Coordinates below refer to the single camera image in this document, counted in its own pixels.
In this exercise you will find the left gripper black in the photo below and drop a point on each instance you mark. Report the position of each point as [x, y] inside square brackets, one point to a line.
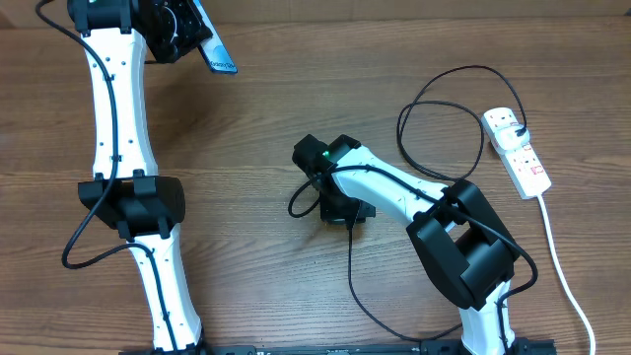
[196, 33]

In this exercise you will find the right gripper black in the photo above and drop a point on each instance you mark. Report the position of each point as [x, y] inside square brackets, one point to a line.
[333, 215]

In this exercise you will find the blue Galaxy smartphone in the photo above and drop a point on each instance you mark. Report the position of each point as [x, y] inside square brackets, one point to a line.
[213, 50]

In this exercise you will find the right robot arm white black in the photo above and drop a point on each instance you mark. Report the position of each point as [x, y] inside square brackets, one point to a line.
[465, 249]

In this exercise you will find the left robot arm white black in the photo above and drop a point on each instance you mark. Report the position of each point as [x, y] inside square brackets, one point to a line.
[127, 192]

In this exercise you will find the white charger plug adapter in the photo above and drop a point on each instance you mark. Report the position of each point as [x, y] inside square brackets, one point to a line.
[509, 139]

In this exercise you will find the white power strip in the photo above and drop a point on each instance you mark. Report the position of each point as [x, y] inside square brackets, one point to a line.
[524, 168]

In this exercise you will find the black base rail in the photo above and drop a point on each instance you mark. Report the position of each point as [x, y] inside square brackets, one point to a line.
[522, 346]

